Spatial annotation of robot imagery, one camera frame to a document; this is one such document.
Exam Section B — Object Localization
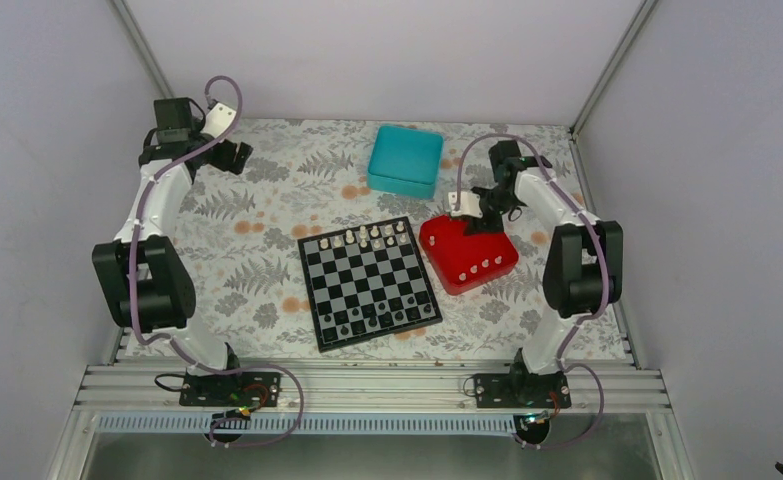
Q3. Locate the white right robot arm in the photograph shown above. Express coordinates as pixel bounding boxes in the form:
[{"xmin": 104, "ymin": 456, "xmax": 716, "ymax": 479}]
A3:
[{"xmin": 451, "ymin": 134, "xmax": 623, "ymax": 407}]

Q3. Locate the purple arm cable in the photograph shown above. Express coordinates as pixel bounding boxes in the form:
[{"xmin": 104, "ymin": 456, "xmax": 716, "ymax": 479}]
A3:
[
  {"xmin": 127, "ymin": 75, "xmax": 306, "ymax": 450},
  {"xmin": 455, "ymin": 133, "xmax": 614, "ymax": 450}
]

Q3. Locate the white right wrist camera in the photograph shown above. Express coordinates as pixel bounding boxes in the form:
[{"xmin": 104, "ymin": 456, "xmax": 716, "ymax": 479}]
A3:
[{"xmin": 447, "ymin": 190, "xmax": 483, "ymax": 218}]

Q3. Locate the floral table mat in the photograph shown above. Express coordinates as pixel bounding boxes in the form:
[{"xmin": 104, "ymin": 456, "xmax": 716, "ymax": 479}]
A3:
[{"xmin": 173, "ymin": 119, "xmax": 581, "ymax": 362}]

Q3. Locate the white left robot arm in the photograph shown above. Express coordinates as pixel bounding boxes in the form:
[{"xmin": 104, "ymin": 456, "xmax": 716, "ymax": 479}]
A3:
[{"xmin": 92, "ymin": 97, "xmax": 252, "ymax": 405}]

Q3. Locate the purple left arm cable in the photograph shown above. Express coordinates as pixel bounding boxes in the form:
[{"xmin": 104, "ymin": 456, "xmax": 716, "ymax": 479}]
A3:
[{"xmin": 127, "ymin": 75, "xmax": 306, "ymax": 450}]

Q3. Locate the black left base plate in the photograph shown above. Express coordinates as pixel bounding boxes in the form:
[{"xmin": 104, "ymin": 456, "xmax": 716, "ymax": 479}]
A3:
[{"xmin": 178, "ymin": 371, "xmax": 281, "ymax": 409}]

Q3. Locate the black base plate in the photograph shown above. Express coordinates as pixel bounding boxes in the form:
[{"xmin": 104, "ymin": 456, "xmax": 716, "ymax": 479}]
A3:
[
  {"xmin": 178, "ymin": 371, "xmax": 281, "ymax": 409},
  {"xmin": 472, "ymin": 372, "xmax": 572, "ymax": 409}
]

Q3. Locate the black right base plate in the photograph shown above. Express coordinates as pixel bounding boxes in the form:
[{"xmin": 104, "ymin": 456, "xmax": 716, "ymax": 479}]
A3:
[{"xmin": 472, "ymin": 372, "xmax": 572, "ymax": 409}]

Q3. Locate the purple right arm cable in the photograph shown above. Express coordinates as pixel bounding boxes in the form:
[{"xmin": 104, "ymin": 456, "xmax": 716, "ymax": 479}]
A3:
[{"xmin": 455, "ymin": 133, "xmax": 614, "ymax": 450}]

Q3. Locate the teal square box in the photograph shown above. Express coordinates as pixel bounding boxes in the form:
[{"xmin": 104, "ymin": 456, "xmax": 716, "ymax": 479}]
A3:
[{"xmin": 366, "ymin": 125, "xmax": 444, "ymax": 200}]

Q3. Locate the red piece tray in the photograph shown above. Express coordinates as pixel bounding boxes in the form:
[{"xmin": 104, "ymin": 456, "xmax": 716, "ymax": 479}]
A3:
[{"xmin": 419, "ymin": 215, "xmax": 519, "ymax": 296}]

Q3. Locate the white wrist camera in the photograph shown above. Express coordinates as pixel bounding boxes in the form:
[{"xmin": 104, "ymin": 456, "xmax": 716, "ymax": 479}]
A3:
[
  {"xmin": 201, "ymin": 102, "xmax": 237, "ymax": 138},
  {"xmin": 447, "ymin": 190, "xmax": 483, "ymax": 218}
]

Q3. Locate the aluminium rail frame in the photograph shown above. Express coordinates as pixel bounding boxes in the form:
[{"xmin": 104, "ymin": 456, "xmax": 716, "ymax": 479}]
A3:
[{"xmin": 74, "ymin": 358, "xmax": 671, "ymax": 414}]

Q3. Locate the black white chessboard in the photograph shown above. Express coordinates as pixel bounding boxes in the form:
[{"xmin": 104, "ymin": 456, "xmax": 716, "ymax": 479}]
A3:
[{"xmin": 297, "ymin": 216, "xmax": 443, "ymax": 353}]

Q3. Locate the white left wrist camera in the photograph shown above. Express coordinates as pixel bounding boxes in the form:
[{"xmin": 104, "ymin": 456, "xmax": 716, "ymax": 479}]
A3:
[{"xmin": 201, "ymin": 102, "xmax": 237, "ymax": 138}]

